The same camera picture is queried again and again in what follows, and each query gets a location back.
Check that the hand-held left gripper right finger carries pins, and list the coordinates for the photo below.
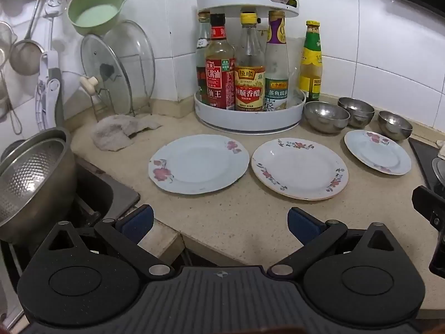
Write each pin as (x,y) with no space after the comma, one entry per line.
(303,225)

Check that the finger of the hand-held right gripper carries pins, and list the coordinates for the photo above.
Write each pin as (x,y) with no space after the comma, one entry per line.
(429,207)

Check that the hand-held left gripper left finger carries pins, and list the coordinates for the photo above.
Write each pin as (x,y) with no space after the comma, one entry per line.
(136,221)

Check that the cream-rimmed floral plate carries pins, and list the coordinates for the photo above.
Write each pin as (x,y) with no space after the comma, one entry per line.
(299,170)

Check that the small white floral plate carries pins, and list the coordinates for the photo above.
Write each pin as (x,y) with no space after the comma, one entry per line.
(375,153)

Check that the large white pink-flower plate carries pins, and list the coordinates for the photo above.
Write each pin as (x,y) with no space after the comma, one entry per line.
(198,167)

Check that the large steel bowl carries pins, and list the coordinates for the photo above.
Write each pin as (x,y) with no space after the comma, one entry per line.
(326,120)

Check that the steel sink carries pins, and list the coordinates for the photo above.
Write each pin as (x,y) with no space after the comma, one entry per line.
(104,195)

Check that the black glass stove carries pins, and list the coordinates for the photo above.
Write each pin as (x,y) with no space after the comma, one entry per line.
(424,156)

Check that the white cloth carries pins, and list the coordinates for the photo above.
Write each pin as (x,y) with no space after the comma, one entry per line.
(441,149)

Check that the steel basin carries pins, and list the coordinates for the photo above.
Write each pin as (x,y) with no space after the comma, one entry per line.
(52,229)

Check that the grey dishcloth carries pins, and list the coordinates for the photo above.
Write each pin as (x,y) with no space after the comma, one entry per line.
(118,128)

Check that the steel colander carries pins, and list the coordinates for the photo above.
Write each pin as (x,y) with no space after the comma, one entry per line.
(34,181)

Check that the white two-tier turntable rack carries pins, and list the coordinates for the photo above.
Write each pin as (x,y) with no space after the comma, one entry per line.
(250,122)

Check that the cream knob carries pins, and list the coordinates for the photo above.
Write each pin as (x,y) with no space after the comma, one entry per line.
(89,84)

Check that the purple-label sauce bottle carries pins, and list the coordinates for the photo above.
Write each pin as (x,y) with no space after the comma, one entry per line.
(277,76)

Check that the yellow-label vinegar bottle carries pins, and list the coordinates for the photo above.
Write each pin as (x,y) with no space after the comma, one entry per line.
(249,83)

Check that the green and yellow-label bottle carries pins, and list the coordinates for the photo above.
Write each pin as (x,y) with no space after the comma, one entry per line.
(310,66)

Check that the white can opener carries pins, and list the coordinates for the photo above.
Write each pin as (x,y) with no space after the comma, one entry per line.
(47,87)

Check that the glass lid with black knob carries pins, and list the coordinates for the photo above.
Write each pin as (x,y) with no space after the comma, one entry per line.
(100,62)

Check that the large glass pot lid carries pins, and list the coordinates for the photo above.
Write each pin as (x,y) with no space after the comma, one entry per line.
(139,55)

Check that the red-label soy sauce bottle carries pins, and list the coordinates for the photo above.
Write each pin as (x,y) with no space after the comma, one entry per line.
(219,76)

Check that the clear bottle with red cap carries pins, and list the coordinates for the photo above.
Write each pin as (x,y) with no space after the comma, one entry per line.
(201,52)

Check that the metal mesh strainer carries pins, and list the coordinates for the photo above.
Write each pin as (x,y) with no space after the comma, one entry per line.
(26,57)

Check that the green saucepan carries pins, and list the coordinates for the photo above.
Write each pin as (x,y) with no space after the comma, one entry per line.
(92,15)

